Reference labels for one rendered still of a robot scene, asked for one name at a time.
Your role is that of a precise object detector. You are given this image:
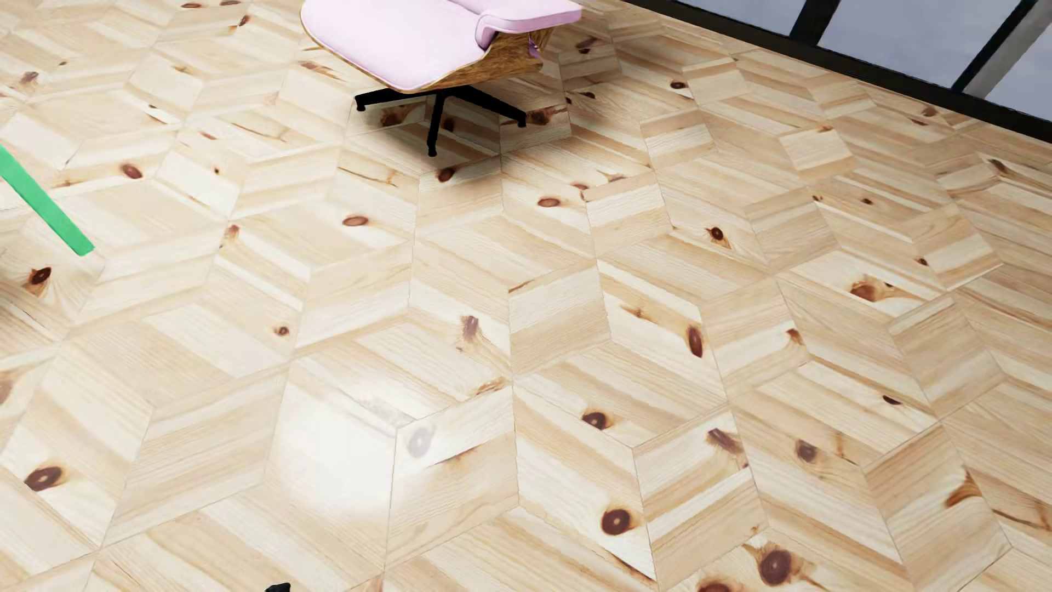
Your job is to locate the pink lounge chair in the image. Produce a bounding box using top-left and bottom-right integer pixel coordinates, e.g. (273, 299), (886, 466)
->
(300, 0), (584, 158)

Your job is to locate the green leg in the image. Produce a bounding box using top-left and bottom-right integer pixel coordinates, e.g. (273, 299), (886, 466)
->
(0, 145), (95, 258)

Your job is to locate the black window frame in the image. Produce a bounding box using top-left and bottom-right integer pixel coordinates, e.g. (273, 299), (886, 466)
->
(622, 0), (1052, 144)

